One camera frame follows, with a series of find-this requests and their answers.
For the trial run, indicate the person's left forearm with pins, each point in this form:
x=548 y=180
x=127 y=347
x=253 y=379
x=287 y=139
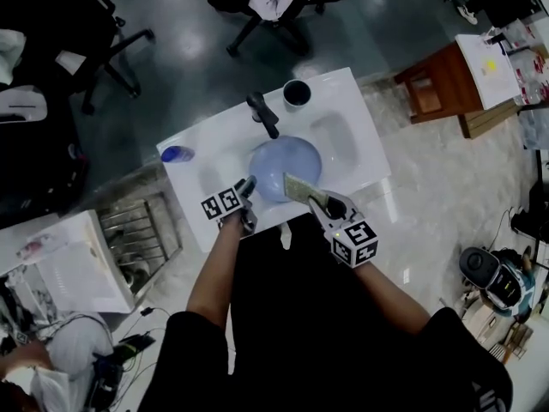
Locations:
x=214 y=273

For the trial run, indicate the steel rack stand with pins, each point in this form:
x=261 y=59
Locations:
x=141 y=238

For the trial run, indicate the brown wooden cabinet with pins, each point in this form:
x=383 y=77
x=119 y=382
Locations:
x=446 y=84

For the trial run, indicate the black mesh office chair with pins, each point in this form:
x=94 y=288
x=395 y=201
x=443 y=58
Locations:
x=64 y=24
x=296 y=15

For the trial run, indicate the white sink with metal rack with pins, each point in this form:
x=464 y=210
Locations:
x=77 y=268

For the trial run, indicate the black and white appliance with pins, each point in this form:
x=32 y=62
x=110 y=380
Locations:
x=38 y=165

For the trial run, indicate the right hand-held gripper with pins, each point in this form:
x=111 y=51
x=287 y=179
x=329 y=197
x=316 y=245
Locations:
x=356 y=243

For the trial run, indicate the white cloth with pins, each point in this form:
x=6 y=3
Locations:
x=10 y=54

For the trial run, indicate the black faucet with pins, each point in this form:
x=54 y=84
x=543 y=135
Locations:
x=266 y=116

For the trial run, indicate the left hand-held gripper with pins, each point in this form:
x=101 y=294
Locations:
x=223 y=204

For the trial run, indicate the blue bottle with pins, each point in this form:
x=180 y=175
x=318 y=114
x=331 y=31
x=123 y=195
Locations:
x=178 y=154

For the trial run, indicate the pale teal cup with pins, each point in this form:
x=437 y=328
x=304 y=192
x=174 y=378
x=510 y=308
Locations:
x=297 y=95

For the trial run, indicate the large blue plate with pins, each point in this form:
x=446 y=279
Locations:
x=279 y=165

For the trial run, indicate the white ceramic sink basin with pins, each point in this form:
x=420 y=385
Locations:
x=343 y=101

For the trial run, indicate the wooden pallet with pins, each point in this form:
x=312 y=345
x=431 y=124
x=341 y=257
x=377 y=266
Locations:
x=493 y=120

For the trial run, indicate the yellow-green sponge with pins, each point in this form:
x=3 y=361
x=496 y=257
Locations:
x=300 y=187

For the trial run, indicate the person's right forearm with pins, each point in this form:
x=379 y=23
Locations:
x=386 y=298

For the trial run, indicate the person's black clothing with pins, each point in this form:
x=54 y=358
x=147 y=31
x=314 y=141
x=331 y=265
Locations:
x=321 y=337

